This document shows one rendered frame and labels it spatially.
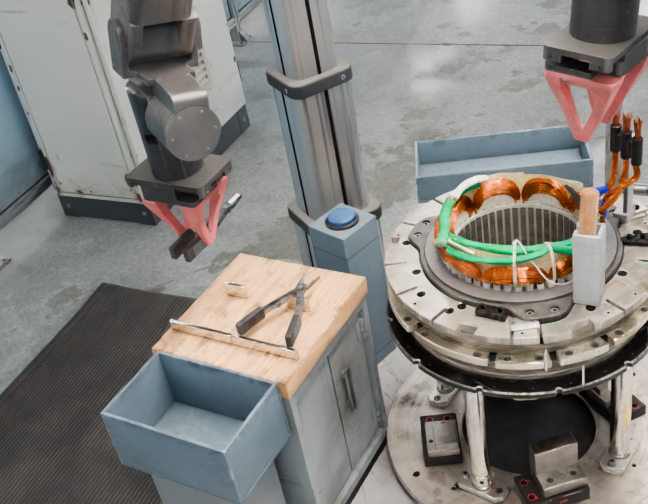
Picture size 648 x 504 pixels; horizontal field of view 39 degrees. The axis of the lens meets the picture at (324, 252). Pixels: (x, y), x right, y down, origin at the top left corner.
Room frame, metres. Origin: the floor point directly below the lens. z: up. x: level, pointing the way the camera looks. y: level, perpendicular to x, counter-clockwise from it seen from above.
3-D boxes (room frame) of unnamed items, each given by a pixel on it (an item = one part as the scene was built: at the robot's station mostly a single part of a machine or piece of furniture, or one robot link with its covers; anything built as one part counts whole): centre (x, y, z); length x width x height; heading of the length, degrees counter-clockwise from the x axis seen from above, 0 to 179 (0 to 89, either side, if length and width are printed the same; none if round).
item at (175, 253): (0.87, 0.16, 1.18); 0.04 x 0.01 x 0.02; 144
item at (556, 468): (0.74, -0.23, 0.85); 0.06 x 0.04 x 0.05; 97
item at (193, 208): (0.88, 0.14, 1.22); 0.07 x 0.07 x 0.09; 56
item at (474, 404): (0.76, -0.14, 0.91); 0.02 x 0.02 x 0.21
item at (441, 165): (1.14, -0.28, 0.92); 0.25 x 0.11 x 0.28; 79
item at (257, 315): (0.83, 0.10, 1.09); 0.04 x 0.01 x 0.02; 130
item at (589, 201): (0.74, -0.27, 1.20); 0.02 x 0.02 x 0.06
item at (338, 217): (1.09, -0.03, 1.04); 0.04 x 0.04 x 0.01
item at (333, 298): (0.87, 0.09, 1.05); 0.20 x 0.19 x 0.02; 145
